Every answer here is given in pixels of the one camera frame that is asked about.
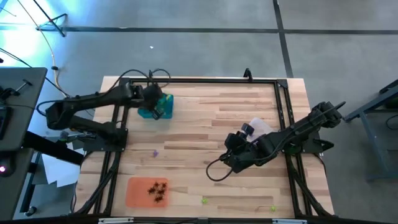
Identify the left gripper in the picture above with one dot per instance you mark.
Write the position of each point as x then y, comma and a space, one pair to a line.
150, 93

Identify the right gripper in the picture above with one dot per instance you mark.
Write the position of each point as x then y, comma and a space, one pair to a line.
244, 151

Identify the green plastic spider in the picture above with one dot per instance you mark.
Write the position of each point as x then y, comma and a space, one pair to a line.
205, 201
168, 99
273, 208

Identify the clear plastic bin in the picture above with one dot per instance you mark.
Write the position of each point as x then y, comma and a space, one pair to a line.
261, 126

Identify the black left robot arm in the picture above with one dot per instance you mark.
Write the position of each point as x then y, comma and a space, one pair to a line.
84, 105

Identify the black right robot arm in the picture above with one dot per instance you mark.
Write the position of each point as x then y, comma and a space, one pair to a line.
298, 130

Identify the teal plastic bin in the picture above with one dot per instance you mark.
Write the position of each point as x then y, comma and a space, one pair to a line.
168, 109

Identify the purple plastic spider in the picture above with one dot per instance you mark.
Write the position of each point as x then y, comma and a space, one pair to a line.
155, 153

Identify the orange plastic bin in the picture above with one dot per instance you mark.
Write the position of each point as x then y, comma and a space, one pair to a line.
138, 194

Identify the white label strip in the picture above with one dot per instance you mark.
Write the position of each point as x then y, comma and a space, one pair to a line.
289, 221
115, 220

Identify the black diagonal bar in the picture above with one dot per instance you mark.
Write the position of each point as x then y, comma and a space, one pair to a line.
53, 149

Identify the white paper sheet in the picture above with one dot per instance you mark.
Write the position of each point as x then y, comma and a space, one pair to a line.
59, 171

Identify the grey desk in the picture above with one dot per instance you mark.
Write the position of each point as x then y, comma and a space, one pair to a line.
28, 90

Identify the blue-grey metal table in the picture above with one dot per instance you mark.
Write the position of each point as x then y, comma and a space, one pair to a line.
373, 105

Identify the black stand base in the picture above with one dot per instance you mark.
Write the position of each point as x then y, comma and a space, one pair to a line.
51, 21

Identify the black desk clamp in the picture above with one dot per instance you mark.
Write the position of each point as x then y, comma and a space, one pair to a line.
7, 92

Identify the black caster wheel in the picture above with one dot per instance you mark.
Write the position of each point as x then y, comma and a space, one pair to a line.
30, 211

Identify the black computer mouse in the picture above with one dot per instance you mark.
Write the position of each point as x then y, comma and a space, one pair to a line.
5, 169

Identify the dark desk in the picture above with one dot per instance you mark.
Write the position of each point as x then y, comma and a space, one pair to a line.
15, 193

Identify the small black frame clamp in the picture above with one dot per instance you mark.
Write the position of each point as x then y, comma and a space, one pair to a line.
150, 74

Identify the black aluminium table frame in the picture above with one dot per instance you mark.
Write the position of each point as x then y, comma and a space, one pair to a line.
202, 80

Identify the large black frame clamp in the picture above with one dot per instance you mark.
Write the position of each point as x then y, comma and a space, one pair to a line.
247, 74

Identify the black camera silver rim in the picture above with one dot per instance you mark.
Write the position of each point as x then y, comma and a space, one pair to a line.
202, 221

